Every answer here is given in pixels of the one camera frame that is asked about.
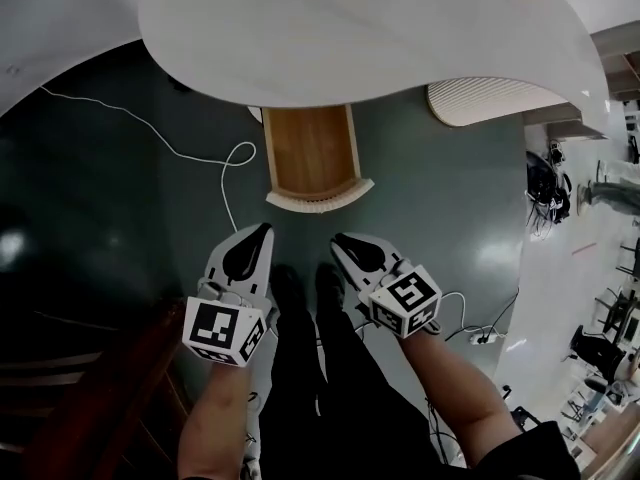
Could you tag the black office chair base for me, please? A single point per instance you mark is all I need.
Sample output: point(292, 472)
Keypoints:
point(525, 415)

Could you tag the white kidney-shaped desk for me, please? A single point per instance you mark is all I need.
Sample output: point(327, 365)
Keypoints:
point(325, 33)

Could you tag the person's right forearm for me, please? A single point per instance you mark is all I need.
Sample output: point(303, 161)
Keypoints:
point(450, 383)

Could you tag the person's right black shoe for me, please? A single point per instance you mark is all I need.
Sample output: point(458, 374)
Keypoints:
point(330, 288)

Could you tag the large white drawer wooden inside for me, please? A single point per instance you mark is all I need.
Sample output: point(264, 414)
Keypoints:
point(310, 148)

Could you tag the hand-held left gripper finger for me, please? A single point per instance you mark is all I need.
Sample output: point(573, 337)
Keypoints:
point(215, 268)
point(265, 273)

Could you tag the dark wooden slatted bench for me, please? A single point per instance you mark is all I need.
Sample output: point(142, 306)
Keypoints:
point(100, 418)

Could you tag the white power strip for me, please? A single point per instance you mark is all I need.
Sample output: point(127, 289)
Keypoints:
point(483, 338)

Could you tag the person's black shoe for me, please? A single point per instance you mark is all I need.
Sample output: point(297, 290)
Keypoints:
point(289, 290)
point(330, 288)

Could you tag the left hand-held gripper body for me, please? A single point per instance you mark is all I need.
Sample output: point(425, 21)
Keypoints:
point(215, 325)

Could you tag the person's left black shoe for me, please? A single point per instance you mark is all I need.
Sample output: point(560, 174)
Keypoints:
point(289, 290)

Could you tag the black backpack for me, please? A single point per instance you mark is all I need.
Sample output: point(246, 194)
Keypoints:
point(540, 173)

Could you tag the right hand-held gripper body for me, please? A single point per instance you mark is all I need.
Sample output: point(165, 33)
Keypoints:
point(400, 303)

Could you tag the person's left forearm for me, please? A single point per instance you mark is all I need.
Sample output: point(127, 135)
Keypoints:
point(215, 418)

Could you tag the black office chair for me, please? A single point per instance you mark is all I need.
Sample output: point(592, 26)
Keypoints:
point(597, 353)

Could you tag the black object by wall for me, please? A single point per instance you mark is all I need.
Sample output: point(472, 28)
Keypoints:
point(176, 84)

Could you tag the red floor tape strip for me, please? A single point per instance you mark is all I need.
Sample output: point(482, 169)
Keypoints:
point(585, 248)

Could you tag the person's black clothing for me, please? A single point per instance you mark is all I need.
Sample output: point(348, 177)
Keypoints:
point(350, 418)

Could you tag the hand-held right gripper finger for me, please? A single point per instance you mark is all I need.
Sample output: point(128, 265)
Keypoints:
point(382, 249)
point(355, 275)

